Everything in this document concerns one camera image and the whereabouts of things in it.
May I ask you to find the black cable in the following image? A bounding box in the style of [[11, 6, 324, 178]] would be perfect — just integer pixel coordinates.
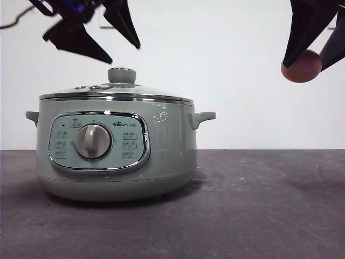
[[0, 4, 38, 30]]

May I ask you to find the pale green electric cooking pot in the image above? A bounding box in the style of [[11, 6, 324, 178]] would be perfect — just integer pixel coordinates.
[[25, 98, 217, 202]]

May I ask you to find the glass lid with green knob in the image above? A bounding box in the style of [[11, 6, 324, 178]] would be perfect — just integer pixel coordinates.
[[38, 67, 195, 104]]

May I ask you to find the brown egg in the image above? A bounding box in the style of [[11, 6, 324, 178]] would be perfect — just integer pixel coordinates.
[[280, 49, 323, 83]]

